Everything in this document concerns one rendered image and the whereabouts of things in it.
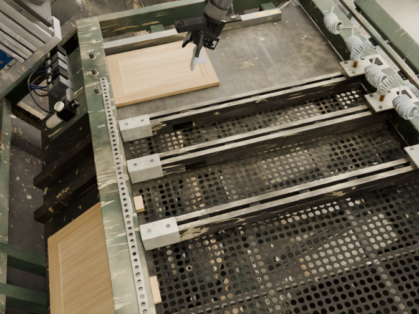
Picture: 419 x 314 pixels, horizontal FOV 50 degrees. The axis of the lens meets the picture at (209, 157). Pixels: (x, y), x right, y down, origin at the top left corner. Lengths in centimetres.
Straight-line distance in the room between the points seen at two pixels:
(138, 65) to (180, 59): 21
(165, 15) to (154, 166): 114
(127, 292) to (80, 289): 54
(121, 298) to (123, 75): 114
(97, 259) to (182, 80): 89
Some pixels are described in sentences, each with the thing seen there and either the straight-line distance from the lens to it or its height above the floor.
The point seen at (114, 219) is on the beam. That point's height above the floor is 84.
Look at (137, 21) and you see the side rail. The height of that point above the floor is 106.
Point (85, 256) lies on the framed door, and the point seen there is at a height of 47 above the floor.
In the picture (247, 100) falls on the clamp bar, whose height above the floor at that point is 138.
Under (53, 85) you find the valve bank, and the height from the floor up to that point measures 72.
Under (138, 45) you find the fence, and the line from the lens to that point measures 241.
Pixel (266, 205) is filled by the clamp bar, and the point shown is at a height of 129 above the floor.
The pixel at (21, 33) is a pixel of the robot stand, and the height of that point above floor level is 92.
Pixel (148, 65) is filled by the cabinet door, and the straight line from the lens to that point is 227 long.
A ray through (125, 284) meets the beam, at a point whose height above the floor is 84.
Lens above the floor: 169
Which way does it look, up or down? 17 degrees down
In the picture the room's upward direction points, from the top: 55 degrees clockwise
